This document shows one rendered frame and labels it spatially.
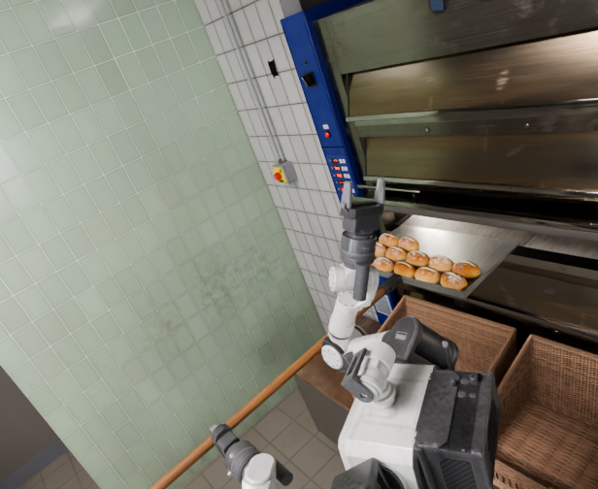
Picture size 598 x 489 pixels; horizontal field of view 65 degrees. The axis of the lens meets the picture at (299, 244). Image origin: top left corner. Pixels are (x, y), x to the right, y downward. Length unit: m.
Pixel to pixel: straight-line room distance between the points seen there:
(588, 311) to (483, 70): 0.85
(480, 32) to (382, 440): 1.12
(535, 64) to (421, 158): 0.54
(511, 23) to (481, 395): 0.97
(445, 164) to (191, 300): 1.58
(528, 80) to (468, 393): 0.88
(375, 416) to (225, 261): 1.85
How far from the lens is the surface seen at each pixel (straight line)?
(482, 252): 1.84
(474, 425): 0.98
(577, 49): 1.45
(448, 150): 1.75
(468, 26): 1.55
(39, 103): 2.39
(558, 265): 1.75
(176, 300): 2.65
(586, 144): 1.53
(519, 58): 1.52
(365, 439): 1.00
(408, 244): 1.92
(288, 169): 2.45
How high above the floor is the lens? 2.15
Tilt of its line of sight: 25 degrees down
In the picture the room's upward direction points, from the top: 21 degrees counter-clockwise
